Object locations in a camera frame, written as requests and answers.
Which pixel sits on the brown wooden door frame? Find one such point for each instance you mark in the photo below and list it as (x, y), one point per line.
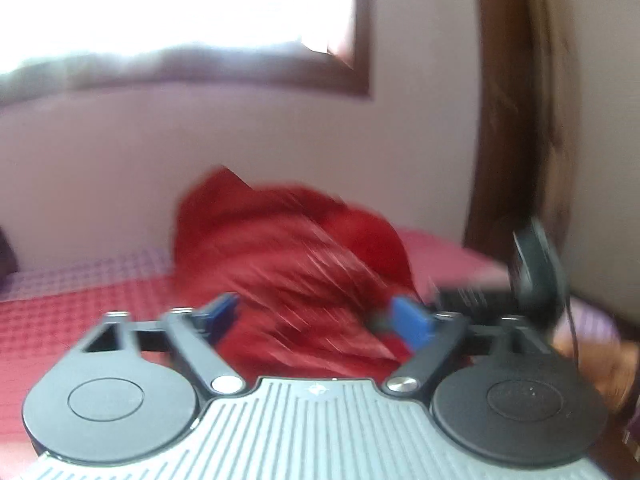
(515, 110)

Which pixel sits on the red down coat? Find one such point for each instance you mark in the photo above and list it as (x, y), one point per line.
(300, 270)

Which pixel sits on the person's right forearm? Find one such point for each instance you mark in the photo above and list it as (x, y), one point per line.
(592, 365)

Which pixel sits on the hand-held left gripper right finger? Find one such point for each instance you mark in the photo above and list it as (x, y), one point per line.
(412, 322)

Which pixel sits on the brown wooden window frame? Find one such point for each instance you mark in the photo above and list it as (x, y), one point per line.
(280, 72)

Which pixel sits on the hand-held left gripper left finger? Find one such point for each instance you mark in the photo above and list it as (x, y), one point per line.
(216, 316)

